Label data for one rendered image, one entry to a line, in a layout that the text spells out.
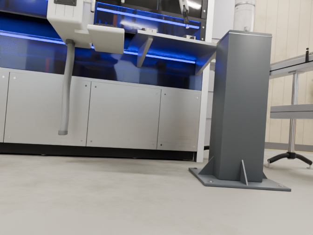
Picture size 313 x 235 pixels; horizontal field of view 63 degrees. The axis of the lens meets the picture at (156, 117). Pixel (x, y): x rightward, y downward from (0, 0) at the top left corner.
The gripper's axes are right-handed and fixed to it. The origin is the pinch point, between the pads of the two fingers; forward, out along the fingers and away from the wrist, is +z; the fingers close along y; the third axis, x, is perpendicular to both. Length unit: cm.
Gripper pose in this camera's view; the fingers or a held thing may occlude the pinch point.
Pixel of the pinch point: (186, 20)
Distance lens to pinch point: 200.8
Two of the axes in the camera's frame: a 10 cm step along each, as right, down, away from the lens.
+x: -9.8, 1.9, 1.1
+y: 0.8, -1.6, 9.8
